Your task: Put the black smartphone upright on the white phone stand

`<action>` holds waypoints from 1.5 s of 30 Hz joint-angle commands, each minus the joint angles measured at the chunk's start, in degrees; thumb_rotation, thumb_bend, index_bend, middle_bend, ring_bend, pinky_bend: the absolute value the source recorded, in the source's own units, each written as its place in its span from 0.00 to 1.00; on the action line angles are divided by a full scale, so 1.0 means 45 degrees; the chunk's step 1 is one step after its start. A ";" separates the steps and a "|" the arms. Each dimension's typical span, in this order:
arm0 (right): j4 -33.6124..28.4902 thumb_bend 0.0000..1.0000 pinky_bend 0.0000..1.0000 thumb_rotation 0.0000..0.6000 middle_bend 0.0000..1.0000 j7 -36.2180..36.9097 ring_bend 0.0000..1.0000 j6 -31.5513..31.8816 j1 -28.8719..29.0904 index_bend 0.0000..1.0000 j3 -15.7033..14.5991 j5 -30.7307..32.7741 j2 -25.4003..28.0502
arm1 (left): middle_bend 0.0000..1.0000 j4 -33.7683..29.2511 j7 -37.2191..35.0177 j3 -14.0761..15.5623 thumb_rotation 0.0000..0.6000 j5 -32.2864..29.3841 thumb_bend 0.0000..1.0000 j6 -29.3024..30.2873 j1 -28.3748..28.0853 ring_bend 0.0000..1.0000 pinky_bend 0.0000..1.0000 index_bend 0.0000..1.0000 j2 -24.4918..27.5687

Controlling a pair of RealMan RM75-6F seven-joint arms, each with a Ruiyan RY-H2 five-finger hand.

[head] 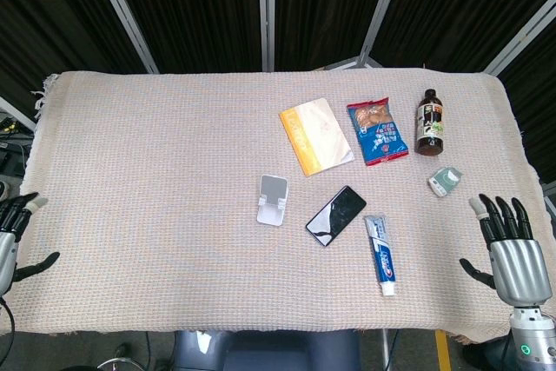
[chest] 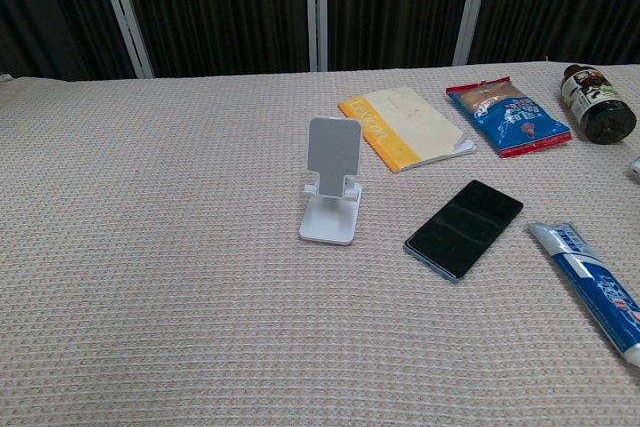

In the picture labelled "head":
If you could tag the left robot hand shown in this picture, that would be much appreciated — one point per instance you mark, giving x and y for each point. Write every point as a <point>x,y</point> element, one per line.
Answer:
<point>6,238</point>

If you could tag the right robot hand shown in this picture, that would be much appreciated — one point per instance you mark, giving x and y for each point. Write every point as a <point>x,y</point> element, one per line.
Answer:
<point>516,258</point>

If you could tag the black smartphone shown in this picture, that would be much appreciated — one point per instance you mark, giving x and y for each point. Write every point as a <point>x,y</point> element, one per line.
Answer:
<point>336,216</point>

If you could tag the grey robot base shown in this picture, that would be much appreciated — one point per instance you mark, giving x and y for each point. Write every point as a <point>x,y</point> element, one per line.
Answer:
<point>265,351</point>

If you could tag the orange and white booklet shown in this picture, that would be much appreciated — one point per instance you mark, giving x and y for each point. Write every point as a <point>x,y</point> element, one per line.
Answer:
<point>317,136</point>

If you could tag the white phone stand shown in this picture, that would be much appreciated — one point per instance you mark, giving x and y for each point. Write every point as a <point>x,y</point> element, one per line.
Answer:
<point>272,200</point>

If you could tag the small green white packet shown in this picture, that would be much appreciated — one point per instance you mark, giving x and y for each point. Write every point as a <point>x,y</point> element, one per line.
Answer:
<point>445,181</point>

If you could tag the yellow floor tape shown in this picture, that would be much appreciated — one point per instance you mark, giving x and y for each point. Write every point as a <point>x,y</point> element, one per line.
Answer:
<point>442,351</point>

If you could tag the blue white toothpaste tube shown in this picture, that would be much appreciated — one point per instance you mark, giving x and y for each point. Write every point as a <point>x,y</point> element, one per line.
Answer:
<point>382,258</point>

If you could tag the dark brown drink bottle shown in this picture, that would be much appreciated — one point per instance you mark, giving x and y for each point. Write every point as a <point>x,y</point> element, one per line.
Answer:
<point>430,124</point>

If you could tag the pink woven tablecloth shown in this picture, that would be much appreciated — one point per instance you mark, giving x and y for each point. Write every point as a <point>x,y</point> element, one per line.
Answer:
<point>174,197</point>

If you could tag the blue snack bag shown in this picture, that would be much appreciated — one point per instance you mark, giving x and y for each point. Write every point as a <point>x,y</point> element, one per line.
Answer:
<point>377,131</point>

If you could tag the white framed black screen panel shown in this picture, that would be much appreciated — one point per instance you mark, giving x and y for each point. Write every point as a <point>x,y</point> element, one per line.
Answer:
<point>208,10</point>
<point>478,15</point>
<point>56,19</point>
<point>330,6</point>

